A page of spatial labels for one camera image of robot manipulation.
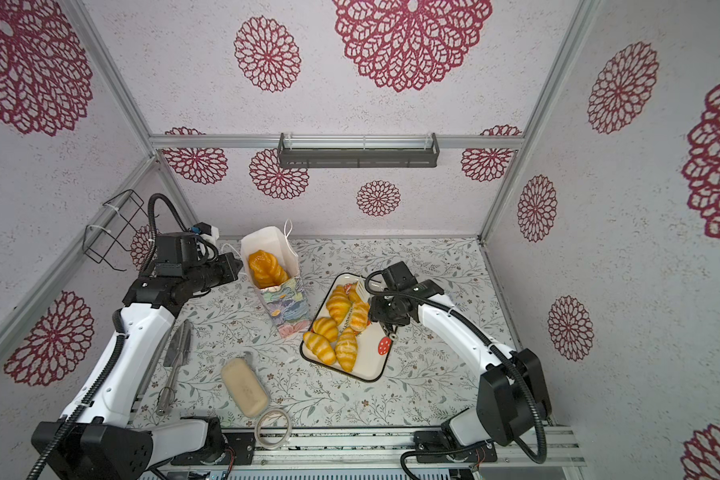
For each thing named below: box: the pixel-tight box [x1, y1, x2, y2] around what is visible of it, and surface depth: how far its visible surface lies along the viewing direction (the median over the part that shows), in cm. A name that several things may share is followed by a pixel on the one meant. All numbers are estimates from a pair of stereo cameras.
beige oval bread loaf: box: [221, 357, 269, 418], surface depth 82 cm
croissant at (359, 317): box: [350, 301, 370, 332], surface depth 96 cm
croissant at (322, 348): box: [303, 331, 337, 365], surface depth 89 cm
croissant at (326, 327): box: [312, 317, 339, 342], surface depth 92 cm
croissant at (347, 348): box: [336, 327, 358, 372], surface depth 89 cm
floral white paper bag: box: [269, 219, 311, 338], surface depth 87 cm
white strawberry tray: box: [300, 273, 393, 383], surface depth 91 cm
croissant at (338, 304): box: [326, 285, 351, 326], surface depth 99 cm
